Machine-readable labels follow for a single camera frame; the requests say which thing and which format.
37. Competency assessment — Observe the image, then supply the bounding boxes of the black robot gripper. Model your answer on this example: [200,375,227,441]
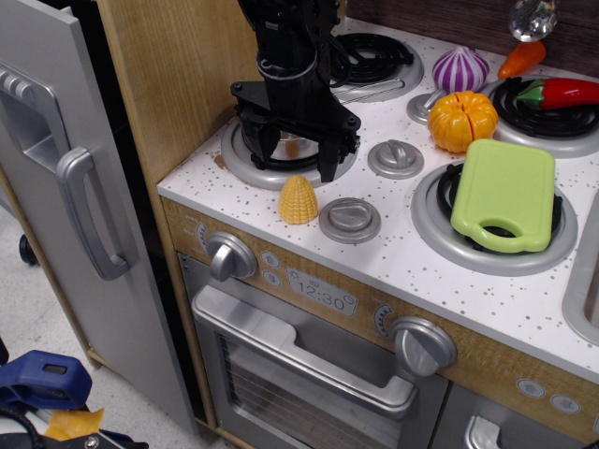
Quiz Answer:
[230,55,361,182]

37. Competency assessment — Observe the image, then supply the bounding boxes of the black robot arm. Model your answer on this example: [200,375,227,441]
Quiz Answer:
[230,1,361,182]

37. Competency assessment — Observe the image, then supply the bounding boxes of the small silver pan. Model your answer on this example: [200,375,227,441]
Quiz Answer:
[242,126,318,171]

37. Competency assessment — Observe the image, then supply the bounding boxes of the yellow toy corn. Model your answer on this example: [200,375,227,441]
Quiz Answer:
[278,175,318,225]

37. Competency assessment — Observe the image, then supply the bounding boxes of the front left stove burner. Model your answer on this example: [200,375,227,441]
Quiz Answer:
[220,114,359,192]

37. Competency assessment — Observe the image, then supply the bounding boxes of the stove burner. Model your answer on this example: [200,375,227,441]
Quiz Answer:
[330,33,424,105]
[482,76,598,159]
[411,164,577,277]
[220,114,359,192]

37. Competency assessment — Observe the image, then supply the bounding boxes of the back left stove burner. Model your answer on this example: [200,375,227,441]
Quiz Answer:
[330,33,424,105]

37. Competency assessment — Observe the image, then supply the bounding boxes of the front right stove burner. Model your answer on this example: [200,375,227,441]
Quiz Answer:
[411,164,577,277]

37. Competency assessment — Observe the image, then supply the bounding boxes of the back right stove burner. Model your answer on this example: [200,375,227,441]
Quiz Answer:
[482,76,598,159]

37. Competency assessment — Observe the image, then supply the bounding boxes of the silver stovetop knob front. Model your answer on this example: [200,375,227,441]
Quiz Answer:
[319,197,382,244]

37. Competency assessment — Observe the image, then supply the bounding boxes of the silver stovetop knob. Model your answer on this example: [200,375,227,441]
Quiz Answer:
[367,139,424,180]
[319,197,382,244]
[406,89,446,124]

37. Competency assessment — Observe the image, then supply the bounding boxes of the silver stovetop knob middle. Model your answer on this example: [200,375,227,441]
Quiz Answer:
[367,139,424,180]

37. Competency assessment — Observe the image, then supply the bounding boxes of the silver stovetop knob back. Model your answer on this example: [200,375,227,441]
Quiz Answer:
[406,89,446,124]

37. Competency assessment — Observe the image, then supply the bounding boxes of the silver oven dial left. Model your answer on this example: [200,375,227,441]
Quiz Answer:
[207,231,257,282]

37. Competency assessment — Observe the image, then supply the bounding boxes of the silver oven dial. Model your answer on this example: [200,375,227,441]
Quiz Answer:
[391,316,458,377]
[207,231,257,282]

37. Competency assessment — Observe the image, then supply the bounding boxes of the oven clock display panel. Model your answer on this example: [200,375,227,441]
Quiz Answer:
[286,268,358,317]

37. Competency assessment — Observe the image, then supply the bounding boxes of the orange toy pumpkin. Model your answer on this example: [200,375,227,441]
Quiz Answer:
[428,91,499,153]

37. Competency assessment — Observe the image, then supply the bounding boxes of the purple white toy onion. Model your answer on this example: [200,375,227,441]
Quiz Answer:
[432,46,489,93]

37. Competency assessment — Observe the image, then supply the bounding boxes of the green plastic cutting board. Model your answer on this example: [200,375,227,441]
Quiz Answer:
[450,139,556,253]

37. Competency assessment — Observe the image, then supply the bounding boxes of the silver oven door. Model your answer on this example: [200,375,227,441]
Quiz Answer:
[179,254,447,448]

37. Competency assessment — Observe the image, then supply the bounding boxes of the silver oven dial right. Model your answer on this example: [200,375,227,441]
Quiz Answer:
[391,316,458,377]

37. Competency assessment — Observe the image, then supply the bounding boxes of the orange toy carrot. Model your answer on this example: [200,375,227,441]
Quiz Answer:
[497,41,547,80]

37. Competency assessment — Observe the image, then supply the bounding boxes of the grey toy fridge door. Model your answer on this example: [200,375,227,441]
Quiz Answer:
[1,1,197,433]

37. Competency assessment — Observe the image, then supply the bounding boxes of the red toy chili pepper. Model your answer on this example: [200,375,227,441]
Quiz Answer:
[517,78,598,110]

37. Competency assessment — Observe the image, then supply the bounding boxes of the clear faucet knob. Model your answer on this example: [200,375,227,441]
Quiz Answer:
[508,0,559,43]

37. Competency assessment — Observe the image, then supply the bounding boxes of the black caster wheel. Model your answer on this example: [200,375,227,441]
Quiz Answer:
[19,234,38,266]

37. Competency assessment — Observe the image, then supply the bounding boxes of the silver toy sink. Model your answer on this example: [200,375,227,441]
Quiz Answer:
[562,194,598,345]

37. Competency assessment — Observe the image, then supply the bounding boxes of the blue clamp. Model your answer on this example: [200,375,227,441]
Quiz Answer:
[1,350,93,410]

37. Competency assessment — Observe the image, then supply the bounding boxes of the silver fridge door handle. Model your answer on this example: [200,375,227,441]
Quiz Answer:
[55,147,129,282]

